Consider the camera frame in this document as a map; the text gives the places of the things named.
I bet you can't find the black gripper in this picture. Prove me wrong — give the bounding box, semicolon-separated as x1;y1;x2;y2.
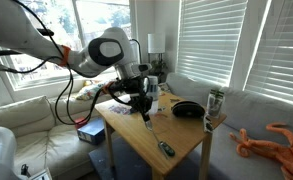
120;77;153;123

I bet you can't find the silver spoon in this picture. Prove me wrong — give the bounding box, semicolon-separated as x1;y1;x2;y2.
145;120;168;160

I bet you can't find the clear plastic cup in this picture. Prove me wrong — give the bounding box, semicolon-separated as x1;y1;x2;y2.
147;76;159;115

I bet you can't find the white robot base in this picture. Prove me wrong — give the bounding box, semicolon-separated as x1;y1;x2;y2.
0;127;19;180

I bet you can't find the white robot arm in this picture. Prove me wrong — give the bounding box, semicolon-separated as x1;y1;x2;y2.
0;0;152;122

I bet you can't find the wooden table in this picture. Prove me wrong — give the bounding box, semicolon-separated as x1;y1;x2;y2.
95;92;213;180

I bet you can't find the green toy car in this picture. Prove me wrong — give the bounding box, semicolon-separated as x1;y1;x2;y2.
158;141;175;157

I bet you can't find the blue box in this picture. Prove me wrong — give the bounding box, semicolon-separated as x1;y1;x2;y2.
77;118;105;145

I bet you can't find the floral pillow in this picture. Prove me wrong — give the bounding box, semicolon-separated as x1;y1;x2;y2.
75;81;111;101

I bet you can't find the red box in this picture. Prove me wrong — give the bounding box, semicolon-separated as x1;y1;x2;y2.
75;117;88;129

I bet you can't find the clear jar with plant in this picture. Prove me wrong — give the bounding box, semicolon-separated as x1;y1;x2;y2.
207;89;224;118

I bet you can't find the white table lamp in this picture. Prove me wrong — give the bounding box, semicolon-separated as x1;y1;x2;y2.
148;33;165;76

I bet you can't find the grey sofa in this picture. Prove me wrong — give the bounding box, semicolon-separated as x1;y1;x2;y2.
166;73;293;180

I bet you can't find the cream leather sofa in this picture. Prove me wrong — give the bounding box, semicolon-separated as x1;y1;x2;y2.
0;96;99;180

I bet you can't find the orange plush octopus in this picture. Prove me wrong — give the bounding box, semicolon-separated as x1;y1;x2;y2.
229;122;293;180

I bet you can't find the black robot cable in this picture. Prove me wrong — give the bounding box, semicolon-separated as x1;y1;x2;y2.
0;0;147;126

